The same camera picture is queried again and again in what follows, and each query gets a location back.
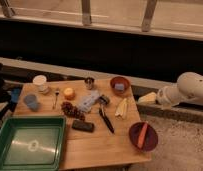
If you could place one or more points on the dark purple bowl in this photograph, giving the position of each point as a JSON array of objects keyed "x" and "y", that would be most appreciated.
[{"x": 151, "y": 138}]

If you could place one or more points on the wooden table board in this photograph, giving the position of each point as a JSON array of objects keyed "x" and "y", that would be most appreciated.
[{"x": 97, "y": 149}]

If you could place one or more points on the bunch of dark grapes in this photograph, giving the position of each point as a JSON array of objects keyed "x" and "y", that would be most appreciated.
[{"x": 72, "y": 111}]

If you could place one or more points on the white plastic cup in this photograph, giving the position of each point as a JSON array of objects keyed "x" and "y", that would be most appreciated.
[{"x": 40, "y": 81}]

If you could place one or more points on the dark brown rectangular block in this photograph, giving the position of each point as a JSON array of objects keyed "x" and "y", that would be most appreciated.
[{"x": 83, "y": 126}]

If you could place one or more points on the blue plastic cup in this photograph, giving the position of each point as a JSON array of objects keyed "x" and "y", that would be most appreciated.
[{"x": 31, "y": 102}]

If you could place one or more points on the orange round fruit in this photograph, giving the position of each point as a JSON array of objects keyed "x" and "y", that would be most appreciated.
[{"x": 69, "y": 93}]

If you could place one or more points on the green plastic tray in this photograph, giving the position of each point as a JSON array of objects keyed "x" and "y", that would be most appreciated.
[{"x": 31, "y": 143}]

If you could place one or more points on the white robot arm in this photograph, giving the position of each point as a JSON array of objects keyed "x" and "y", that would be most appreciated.
[{"x": 187, "y": 89}]

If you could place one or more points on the small metal cup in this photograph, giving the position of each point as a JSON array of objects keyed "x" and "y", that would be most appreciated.
[{"x": 89, "y": 82}]

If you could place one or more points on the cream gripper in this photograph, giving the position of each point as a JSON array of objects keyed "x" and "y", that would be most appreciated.
[{"x": 148, "y": 98}]

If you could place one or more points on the blue sponge block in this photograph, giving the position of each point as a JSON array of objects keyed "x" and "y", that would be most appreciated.
[{"x": 119, "y": 86}]

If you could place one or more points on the red brown bowl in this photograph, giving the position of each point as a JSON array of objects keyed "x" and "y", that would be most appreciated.
[{"x": 119, "y": 79}]

